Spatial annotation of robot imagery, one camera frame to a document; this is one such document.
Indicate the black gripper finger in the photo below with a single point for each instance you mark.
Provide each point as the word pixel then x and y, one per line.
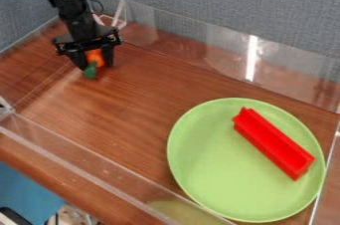
pixel 108 55
pixel 78 59

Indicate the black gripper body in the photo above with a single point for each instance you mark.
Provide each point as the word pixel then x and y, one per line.
pixel 106 36

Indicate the orange toy carrot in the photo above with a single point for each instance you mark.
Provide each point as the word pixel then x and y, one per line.
pixel 94 61

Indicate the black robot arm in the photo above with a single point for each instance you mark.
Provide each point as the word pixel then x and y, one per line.
pixel 76 15

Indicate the green plate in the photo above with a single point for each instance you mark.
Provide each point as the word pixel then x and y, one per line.
pixel 222 172

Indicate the red plastic block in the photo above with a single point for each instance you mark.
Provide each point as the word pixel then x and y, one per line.
pixel 273 143

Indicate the clear acrylic corner bracket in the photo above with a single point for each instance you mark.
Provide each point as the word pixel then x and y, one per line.
pixel 113 20

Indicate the clear acrylic enclosure wall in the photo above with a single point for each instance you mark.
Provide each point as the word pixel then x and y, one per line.
pixel 89 137

